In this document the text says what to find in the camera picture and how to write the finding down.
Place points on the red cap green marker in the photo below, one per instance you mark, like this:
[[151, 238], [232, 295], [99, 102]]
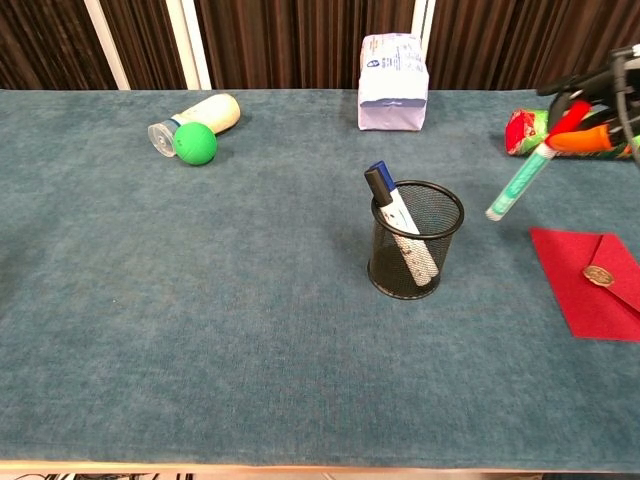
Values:
[[517, 187]]

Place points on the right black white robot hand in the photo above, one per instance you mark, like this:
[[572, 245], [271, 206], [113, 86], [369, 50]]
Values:
[[585, 139]]

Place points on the brown pleated curtain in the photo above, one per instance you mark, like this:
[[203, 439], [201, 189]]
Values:
[[300, 40]]

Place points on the black cap white marker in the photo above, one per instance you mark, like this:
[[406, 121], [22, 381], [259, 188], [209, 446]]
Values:
[[379, 190]]

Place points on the green chip can red lid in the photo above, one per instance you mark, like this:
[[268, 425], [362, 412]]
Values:
[[522, 131]]

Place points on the white tissue pack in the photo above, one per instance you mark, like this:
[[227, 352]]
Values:
[[392, 80]]

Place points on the black pen cup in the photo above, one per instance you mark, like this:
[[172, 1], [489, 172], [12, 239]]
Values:
[[387, 285]]

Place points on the blue cap white marker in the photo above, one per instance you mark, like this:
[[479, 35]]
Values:
[[386, 172]]

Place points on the white frame post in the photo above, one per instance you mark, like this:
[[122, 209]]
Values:
[[190, 45], [106, 45], [422, 22]]

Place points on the mayonnaise squeeze bottle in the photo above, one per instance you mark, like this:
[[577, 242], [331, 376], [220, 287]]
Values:
[[212, 112]]

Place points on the green rubber ball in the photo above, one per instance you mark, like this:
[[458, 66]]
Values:
[[196, 144]]

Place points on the red envelope gold seal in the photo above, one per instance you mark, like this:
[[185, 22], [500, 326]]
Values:
[[575, 280]]

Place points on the teal fabric tablecloth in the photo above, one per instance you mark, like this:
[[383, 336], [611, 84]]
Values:
[[250, 325]]

